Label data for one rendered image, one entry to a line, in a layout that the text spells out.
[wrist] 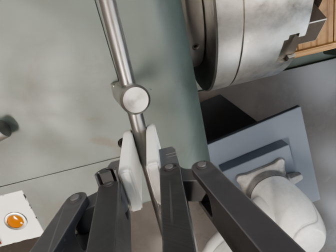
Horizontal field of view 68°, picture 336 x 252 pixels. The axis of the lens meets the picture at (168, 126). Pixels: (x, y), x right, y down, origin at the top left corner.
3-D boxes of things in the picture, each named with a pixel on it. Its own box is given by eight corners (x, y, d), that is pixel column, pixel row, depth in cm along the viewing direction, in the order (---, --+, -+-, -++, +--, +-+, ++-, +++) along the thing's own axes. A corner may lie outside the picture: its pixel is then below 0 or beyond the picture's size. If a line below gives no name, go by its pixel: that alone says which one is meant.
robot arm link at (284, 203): (302, 194, 88) (351, 243, 67) (261, 225, 90) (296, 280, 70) (278, 165, 82) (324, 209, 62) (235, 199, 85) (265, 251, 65)
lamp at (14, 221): (13, 226, 34) (10, 230, 33) (6, 214, 33) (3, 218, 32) (28, 222, 34) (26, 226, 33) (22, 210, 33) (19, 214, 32)
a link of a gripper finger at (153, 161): (146, 165, 15) (158, 162, 15) (145, 125, 21) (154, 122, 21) (158, 206, 16) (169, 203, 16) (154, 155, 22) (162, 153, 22)
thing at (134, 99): (105, 80, 28) (116, 88, 17) (124, 76, 28) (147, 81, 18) (110, 99, 28) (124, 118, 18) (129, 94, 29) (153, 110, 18)
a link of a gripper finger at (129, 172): (142, 210, 16) (131, 213, 16) (141, 158, 22) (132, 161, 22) (129, 169, 14) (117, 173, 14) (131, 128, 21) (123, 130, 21)
